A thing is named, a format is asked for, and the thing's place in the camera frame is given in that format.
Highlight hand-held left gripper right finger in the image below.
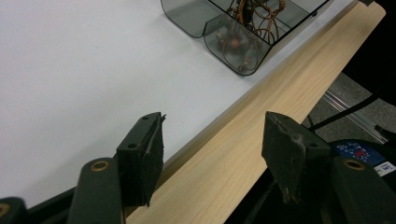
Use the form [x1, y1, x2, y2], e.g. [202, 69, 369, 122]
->
[261, 110, 332, 203]

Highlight dark object with blue label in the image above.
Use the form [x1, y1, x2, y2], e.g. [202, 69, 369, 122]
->
[328, 138, 396, 178]

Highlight black floor cables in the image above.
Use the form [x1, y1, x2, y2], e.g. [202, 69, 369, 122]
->
[306, 91, 387, 132]

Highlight brown cord beaded necklace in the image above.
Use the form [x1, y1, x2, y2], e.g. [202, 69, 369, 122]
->
[217, 0, 288, 71]

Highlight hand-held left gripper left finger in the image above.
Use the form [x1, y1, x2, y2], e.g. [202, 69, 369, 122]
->
[116, 111, 166, 207]

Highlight grey transparent compartment box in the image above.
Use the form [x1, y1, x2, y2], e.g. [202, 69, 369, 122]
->
[160, 0, 332, 77]

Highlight wooden table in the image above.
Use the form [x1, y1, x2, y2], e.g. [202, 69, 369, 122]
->
[125, 1, 387, 224]

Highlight aluminium floor rail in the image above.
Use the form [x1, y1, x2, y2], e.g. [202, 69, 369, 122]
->
[320, 91, 389, 145]

